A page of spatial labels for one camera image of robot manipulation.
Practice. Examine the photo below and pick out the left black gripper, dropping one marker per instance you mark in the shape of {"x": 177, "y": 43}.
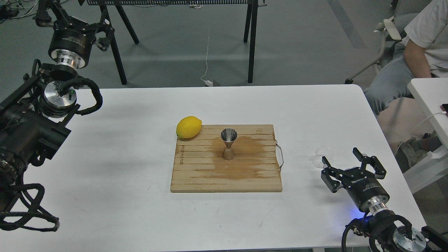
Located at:
{"x": 70, "y": 45}

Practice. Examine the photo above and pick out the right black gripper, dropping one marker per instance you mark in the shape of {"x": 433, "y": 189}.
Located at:
{"x": 366, "y": 192}

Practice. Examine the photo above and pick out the small clear glass beaker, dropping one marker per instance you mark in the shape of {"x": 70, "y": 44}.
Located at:
{"x": 320, "y": 152}

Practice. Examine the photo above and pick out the steel jigger measuring cup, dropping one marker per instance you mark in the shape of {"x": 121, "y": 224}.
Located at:
{"x": 228, "y": 136}

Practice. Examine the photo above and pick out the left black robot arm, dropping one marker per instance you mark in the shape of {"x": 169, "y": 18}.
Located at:
{"x": 34, "y": 117}

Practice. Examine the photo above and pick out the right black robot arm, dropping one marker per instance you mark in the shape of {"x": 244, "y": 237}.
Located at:
{"x": 392, "y": 232}

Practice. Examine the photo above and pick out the white side table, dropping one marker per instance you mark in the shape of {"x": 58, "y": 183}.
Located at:
{"x": 430, "y": 94}

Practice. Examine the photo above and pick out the seated person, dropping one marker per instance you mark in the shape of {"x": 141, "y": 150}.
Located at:
{"x": 423, "y": 53}

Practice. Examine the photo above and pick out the yellow lemon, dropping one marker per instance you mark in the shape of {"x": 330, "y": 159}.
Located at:
{"x": 188, "y": 127}

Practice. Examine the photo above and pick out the wooden cutting board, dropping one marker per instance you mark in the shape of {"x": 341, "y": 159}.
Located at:
{"x": 198, "y": 166}

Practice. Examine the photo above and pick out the grey office chair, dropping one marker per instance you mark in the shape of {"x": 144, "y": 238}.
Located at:
{"x": 391, "y": 31}

